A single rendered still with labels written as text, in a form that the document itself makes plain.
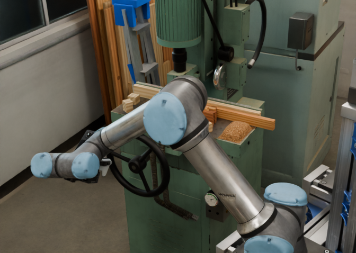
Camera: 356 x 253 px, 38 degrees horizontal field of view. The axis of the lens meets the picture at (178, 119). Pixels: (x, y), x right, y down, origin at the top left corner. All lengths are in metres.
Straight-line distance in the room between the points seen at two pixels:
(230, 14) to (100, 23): 1.48
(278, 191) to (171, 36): 0.82
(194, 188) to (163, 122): 0.96
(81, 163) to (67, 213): 1.67
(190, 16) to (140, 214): 0.96
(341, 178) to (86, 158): 0.74
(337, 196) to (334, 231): 0.13
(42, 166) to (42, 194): 1.80
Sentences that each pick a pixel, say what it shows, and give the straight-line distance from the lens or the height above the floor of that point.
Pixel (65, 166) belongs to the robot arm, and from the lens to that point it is 1.54.
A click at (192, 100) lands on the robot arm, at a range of 1.28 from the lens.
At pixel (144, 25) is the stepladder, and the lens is 2.99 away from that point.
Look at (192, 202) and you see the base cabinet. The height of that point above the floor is 0.56.
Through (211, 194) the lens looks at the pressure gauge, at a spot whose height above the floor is 0.68.
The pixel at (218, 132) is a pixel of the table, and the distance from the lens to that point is 2.03.
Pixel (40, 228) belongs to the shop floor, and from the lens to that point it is 3.11.
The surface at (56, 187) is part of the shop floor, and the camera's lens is 3.41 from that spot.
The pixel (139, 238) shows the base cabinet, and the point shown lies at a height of 0.24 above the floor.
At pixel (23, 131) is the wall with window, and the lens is 3.36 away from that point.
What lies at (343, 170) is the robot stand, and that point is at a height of 1.05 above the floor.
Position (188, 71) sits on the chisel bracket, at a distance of 2.15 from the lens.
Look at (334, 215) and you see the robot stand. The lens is 1.68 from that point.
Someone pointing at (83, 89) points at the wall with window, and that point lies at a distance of 3.72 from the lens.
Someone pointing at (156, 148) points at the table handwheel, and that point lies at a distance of 1.91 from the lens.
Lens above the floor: 1.91
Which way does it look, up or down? 28 degrees down
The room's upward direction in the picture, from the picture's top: 2 degrees counter-clockwise
